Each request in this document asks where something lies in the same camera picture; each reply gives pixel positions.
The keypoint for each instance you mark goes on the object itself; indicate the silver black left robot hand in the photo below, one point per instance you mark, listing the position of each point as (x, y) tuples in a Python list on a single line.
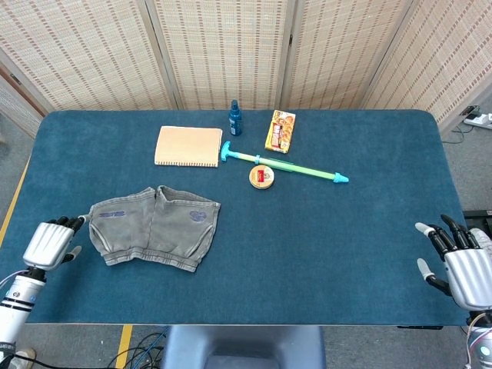
[(46, 246)]

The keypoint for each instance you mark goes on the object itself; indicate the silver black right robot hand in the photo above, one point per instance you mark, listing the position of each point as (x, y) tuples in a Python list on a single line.
[(469, 276)]

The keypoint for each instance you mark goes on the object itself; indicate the grey shorts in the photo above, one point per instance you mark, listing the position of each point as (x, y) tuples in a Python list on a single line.
[(153, 230)]

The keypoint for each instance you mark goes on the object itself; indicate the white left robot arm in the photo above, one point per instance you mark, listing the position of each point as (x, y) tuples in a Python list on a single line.
[(15, 298)]

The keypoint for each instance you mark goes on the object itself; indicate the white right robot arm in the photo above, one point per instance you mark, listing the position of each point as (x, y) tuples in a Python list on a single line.
[(480, 346)]

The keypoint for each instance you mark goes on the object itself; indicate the black equipment base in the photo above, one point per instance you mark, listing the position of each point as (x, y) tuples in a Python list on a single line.
[(478, 214)]

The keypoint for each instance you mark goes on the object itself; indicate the black table control panel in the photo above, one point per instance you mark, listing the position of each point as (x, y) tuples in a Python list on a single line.
[(419, 327)]

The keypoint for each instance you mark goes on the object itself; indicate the brown framed screen panel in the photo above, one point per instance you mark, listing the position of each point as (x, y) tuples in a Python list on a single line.
[(17, 104)]

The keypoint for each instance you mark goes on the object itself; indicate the white power strip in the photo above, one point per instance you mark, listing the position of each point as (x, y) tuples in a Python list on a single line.
[(480, 121)]

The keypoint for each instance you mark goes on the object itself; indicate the tan spiral notebook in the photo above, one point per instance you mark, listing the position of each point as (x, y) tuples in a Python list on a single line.
[(188, 146)]

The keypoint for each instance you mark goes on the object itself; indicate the green blue water pump toy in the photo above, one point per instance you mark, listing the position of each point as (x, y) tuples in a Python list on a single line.
[(307, 170)]

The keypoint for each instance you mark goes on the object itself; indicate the woven folding screen panel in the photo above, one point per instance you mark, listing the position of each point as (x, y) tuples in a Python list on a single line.
[(449, 57), (223, 50), (338, 50), (77, 50)]

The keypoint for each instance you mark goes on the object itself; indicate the blue grey robot torso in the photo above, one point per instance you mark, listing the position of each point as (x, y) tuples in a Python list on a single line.
[(242, 346)]

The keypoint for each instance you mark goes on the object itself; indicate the blue spray bottle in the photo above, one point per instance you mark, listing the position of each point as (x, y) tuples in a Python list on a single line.
[(236, 123)]

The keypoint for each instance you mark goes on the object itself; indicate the round tin with red label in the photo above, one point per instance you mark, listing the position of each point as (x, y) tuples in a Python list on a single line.
[(261, 177)]

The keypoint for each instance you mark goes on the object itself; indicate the yellow food box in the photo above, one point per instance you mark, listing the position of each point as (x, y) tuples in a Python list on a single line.
[(280, 131)]

